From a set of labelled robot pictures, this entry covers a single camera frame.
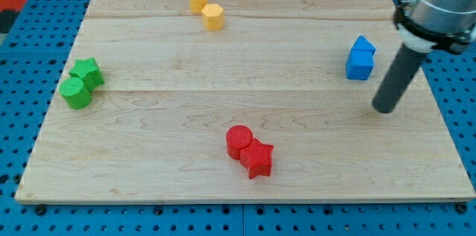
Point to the blue triangle block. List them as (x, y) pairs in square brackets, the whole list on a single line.
[(362, 44)]

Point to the green cylinder block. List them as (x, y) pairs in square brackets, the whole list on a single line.
[(75, 93)]

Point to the dark grey pointer rod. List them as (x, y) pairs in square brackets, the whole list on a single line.
[(401, 72)]

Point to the red cylinder block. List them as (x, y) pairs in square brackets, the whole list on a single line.
[(238, 138)]

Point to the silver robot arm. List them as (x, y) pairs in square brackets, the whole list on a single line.
[(427, 25)]

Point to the yellow hexagon block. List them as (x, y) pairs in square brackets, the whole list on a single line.
[(213, 17)]

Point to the wooden board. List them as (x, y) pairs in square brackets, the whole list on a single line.
[(154, 133)]

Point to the green star block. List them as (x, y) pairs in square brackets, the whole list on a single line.
[(89, 72)]

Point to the red star block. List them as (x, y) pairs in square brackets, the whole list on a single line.
[(257, 159)]

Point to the blue cube block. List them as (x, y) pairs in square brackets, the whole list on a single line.
[(359, 65)]

